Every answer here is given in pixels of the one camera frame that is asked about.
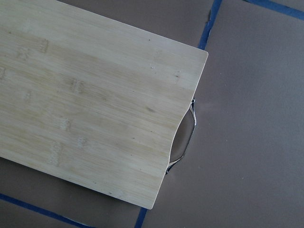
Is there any wooden cutting board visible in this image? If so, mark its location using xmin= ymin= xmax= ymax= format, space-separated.
xmin=0 ymin=0 xmax=208 ymax=209

